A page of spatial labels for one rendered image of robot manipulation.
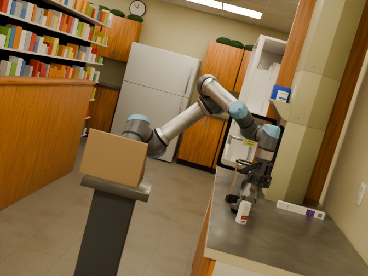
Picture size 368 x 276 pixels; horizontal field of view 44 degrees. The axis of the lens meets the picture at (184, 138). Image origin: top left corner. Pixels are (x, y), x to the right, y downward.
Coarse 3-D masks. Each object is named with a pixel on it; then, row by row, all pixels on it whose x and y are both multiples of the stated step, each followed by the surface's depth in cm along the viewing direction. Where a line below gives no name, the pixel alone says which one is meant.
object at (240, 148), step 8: (232, 120) 296; (256, 120) 293; (264, 120) 292; (232, 128) 297; (232, 136) 297; (240, 136) 296; (232, 144) 298; (240, 144) 297; (248, 144) 296; (256, 144) 295; (224, 152) 299; (232, 152) 298; (240, 152) 297; (248, 152) 296; (224, 160) 300; (232, 160) 299; (248, 160) 297
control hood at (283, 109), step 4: (268, 100) 289; (272, 100) 261; (276, 100) 259; (272, 104) 274; (276, 104) 259; (280, 104) 259; (284, 104) 259; (288, 104) 259; (276, 108) 263; (280, 108) 259; (284, 108) 259; (288, 108) 259; (280, 112) 260; (284, 112) 259; (288, 112) 259; (280, 116) 263; (284, 116) 260; (288, 116) 259
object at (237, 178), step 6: (246, 162) 239; (240, 168) 232; (234, 174) 235; (240, 174) 232; (234, 180) 234; (240, 180) 232; (234, 186) 234; (240, 186) 233; (228, 192) 237; (234, 192) 234; (234, 198) 234
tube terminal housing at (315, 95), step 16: (304, 80) 256; (320, 80) 255; (336, 80) 265; (304, 96) 257; (320, 96) 260; (304, 112) 258; (320, 112) 264; (288, 128) 260; (304, 128) 259; (320, 128) 268; (288, 144) 261; (304, 144) 263; (320, 144) 273; (288, 160) 262; (304, 160) 267; (272, 176) 264; (288, 176) 263; (304, 176) 272; (272, 192) 265; (288, 192) 266; (304, 192) 277
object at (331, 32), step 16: (320, 0) 263; (336, 0) 250; (352, 0) 253; (320, 16) 251; (336, 16) 251; (352, 16) 257; (320, 32) 252; (336, 32) 252; (352, 32) 261; (304, 48) 273; (320, 48) 253; (336, 48) 256; (304, 64) 256; (320, 64) 254; (336, 64) 260
